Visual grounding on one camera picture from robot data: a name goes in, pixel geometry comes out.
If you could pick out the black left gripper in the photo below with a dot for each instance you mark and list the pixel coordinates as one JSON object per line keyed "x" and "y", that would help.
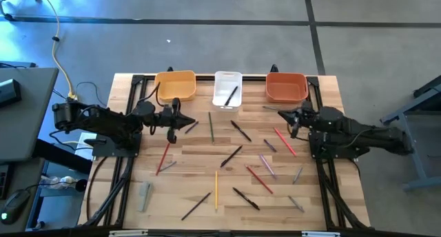
{"x": 167, "y": 119}

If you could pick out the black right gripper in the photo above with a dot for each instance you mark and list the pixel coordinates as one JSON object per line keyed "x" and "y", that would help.
{"x": 305, "y": 114}

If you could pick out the green pencil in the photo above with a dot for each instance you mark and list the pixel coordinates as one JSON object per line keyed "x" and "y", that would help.
{"x": 211, "y": 126}

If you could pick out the black pen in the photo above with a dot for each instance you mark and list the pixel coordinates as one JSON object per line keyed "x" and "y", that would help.
{"x": 240, "y": 131}
{"x": 231, "y": 156}
{"x": 231, "y": 96}
{"x": 246, "y": 198}

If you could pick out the pink pen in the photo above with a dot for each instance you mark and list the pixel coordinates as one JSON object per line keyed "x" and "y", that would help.
{"x": 267, "y": 166}

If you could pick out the yellow pencil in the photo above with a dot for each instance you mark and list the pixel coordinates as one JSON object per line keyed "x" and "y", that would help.
{"x": 216, "y": 192}

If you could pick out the black pencil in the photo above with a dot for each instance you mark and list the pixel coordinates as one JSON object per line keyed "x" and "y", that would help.
{"x": 196, "y": 205}

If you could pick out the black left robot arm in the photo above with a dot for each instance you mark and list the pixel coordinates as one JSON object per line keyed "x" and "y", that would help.
{"x": 103, "y": 121}

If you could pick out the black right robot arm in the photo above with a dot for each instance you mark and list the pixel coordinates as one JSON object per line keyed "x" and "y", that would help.
{"x": 361, "y": 132}

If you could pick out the orange plastic bin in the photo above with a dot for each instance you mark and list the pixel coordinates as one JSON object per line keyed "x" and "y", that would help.
{"x": 286, "y": 89}

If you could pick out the yellow plastic bin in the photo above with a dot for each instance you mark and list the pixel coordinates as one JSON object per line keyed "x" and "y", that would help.
{"x": 175, "y": 85}

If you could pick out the white plastic bin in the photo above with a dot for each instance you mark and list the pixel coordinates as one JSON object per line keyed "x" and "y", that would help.
{"x": 220, "y": 82}

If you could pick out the white paper sheet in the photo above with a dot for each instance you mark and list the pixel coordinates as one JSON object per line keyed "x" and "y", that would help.
{"x": 82, "y": 140}

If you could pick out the white power strip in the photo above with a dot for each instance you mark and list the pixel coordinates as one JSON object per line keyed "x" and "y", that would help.
{"x": 63, "y": 180}

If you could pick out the blue-grey metal table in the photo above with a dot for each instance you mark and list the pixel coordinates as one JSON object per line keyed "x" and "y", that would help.
{"x": 422, "y": 183}

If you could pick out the grey desk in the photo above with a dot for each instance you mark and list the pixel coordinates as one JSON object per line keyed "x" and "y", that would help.
{"x": 24, "y": 126}

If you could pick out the black desktop device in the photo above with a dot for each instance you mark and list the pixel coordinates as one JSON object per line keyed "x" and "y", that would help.
{"x": 8, "y": 92}

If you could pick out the black computer mouse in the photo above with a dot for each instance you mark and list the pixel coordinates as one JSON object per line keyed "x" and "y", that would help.
{"x": 13, "y": 206}

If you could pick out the white metal bracket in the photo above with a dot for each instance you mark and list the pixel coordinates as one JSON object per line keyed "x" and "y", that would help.
{"x": 320, "y": 234}
{"x": 127, "y": 233}

